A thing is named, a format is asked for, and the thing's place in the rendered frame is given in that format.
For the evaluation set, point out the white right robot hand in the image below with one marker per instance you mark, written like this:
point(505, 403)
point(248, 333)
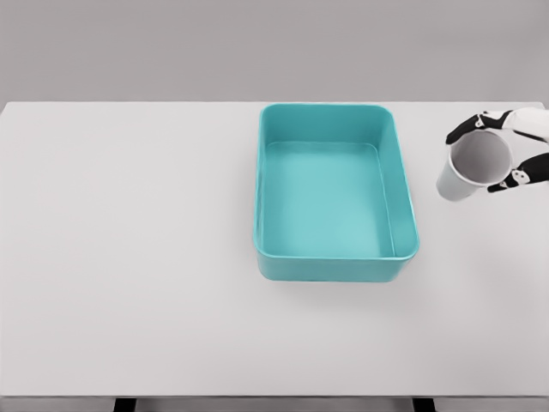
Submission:
point(530, 121)

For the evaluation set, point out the white paper cup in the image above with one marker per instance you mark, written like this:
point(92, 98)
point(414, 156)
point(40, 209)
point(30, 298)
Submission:
point(476, 159)

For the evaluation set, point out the teal plastic basket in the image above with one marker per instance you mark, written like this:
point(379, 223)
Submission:
point(330, 201)

